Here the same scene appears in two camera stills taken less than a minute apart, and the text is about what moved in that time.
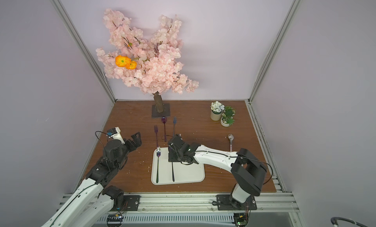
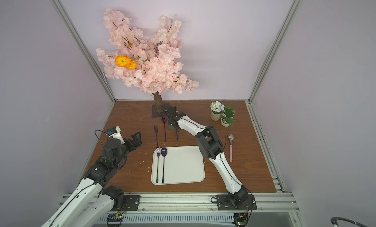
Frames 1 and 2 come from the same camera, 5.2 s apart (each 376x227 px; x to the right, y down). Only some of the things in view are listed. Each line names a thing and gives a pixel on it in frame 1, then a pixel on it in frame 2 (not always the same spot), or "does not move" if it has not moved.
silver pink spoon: x=230 y=137 does not move
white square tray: x=183 y=173 does not move
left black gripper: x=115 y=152 does not move
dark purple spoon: x=173 y=179 → x=163 y=152
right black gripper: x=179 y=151 → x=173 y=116
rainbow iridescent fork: x=158 y=155 does not move
